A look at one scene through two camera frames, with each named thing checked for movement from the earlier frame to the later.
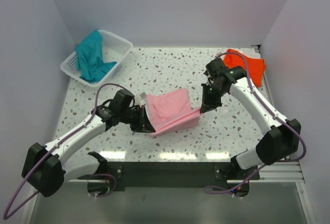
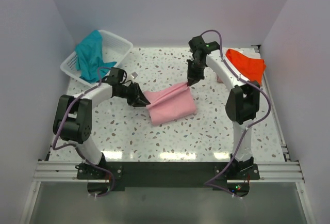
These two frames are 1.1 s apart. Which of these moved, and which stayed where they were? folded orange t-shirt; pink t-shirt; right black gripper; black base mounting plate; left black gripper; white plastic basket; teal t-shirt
Moved: right black gripper; pink t-shirt; left black gripper
Stayed: folded orange t-shirt; black base mounting plate; teal t-shirt; white plastic basket
